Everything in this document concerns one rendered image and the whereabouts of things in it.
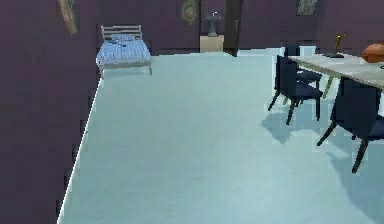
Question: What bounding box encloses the dark object on bed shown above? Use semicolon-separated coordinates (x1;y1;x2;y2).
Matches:
107;38;128;48

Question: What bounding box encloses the dark room door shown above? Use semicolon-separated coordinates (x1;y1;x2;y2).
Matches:
223;0;244;58

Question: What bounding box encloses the blue pillow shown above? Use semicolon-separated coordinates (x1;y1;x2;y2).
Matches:
110;33;136;42

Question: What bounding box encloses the dark blue dining chair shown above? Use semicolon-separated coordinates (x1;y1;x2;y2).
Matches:
267;55;324;126
283;44;323;88
316;76;384;174

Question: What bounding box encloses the gold statuette on black base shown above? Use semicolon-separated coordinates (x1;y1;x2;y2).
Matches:
325;32;347;59

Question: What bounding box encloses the pale marble dining table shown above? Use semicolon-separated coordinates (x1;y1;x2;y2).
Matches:
287;53;384;100

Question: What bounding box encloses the orange ball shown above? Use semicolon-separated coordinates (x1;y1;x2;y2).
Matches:
362;43;384;64

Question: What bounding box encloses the blue bed with grey frame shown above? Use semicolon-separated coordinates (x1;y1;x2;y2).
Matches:
95;24;153;80

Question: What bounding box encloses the grey pedestal sink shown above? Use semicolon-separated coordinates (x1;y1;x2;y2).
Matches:
205;9;221;37

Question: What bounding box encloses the round swirl wall picture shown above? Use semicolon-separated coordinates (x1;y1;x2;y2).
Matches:
181;0;199;25

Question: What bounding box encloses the grey framed wall picture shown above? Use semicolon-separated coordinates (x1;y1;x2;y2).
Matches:
296;0;319;17

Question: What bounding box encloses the framed picture with gold frame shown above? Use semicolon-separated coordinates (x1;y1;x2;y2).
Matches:
58;0;80;36

